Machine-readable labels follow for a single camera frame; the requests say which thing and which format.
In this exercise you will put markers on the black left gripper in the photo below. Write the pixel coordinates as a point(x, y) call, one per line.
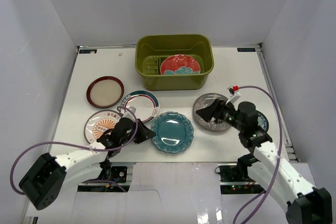
point(140, 130)

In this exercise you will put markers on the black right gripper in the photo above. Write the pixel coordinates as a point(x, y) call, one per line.
point(216, 110)

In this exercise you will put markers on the grey plate deer design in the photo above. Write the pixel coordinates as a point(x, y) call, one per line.
point(204, 101)

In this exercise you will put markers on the white plate green rim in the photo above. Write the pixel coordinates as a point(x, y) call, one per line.
point(145, 103)

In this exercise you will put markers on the teal scalloped plate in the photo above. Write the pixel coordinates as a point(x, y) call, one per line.
point(174, 132)

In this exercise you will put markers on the white plate orange sunburst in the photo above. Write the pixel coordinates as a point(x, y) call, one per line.
point(100, 122)

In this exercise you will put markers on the red plate teal flower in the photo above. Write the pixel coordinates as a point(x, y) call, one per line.
point(179, 64)

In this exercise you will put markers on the dark red rimmed plate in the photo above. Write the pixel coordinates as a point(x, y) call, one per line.
point(105, 92)

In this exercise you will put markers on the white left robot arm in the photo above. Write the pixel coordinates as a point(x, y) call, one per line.
point(49, 175)

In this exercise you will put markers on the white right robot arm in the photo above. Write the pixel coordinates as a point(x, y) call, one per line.
point(301, 201)

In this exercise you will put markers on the olive green plastic bin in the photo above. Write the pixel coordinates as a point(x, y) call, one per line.
point(152, 50)

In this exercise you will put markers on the blue white patterned plate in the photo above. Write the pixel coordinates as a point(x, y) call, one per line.
point(263, 121)

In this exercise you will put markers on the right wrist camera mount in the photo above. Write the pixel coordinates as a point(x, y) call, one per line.
point(234, 94)

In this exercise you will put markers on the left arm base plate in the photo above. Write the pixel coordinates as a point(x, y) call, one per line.
point(113, 180)

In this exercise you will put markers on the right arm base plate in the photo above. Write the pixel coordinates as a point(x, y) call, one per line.
point(233, 182)

